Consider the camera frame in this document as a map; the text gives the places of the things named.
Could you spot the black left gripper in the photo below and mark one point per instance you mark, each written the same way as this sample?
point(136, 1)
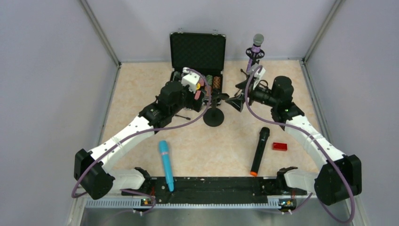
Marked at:
point(199, 100)

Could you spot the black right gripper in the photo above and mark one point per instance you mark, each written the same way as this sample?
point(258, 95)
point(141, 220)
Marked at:
point(244, 94)

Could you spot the round base clamp stand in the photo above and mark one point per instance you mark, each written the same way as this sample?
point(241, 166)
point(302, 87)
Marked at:
point(214, 117)

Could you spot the shock mount tripod stand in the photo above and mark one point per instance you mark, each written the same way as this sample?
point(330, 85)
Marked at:
point(240, 93)

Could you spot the purple glitter microphone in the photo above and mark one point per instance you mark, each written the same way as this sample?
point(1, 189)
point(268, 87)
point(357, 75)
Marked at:
point(255, 53)

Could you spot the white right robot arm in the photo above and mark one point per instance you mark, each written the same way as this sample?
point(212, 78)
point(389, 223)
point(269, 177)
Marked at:
point(339, 177)

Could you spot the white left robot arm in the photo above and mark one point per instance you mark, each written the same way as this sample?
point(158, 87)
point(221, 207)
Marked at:
point(92, 168)

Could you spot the small black tripod stand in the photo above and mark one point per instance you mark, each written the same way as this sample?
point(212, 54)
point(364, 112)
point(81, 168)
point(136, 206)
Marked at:
point(184, 117)

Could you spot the orange black chip stack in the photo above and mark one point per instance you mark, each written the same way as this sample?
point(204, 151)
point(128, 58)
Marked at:
point(217, 83)

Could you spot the green poker chip stack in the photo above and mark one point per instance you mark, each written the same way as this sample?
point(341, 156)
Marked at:
point(209, 79)

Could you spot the black microphone orange end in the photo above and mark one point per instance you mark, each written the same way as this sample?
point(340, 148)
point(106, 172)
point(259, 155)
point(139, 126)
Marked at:
point(263, 137)

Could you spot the black poker chip case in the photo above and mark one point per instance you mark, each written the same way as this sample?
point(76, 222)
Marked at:
point(202, 52)

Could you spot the teal microphone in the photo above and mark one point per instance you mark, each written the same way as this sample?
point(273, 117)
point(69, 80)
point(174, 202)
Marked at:
point(164, 152)

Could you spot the red lego brick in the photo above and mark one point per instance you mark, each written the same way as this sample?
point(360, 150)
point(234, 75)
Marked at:
point(279, 146)

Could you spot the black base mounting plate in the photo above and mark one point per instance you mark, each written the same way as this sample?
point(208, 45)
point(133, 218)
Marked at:
point(216, 190)

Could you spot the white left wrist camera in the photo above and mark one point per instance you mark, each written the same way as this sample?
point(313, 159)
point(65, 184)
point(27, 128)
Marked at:
point(191, 80)

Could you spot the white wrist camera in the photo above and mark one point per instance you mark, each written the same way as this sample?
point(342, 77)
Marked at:
point(191, 80)
point(258, 72)

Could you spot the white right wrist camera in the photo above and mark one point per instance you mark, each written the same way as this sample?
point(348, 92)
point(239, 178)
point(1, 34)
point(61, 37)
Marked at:
point(258, 72)

